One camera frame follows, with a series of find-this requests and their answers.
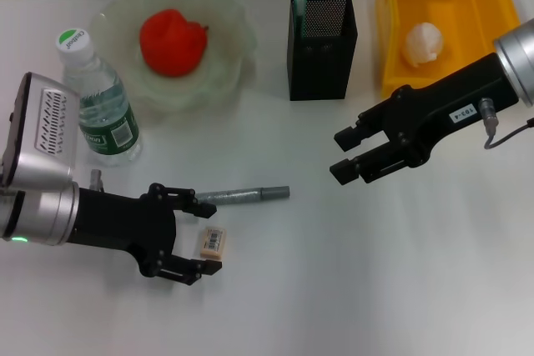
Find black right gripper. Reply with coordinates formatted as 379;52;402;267
329;52;521;186

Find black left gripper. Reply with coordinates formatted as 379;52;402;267
66;183;224;288

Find beige eraser with barcode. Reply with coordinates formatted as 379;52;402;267
199;225;229;259

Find grey glitter pen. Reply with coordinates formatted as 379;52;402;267
194;185;291;208

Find white paper ball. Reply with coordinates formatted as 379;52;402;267
402;22;446;69

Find clear green-label water bottle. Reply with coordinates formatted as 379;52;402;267
55;28;144;168

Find black mesh pen holder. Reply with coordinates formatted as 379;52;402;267
286;0;359;102

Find pale green glass plate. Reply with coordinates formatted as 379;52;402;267
89;0;259;114

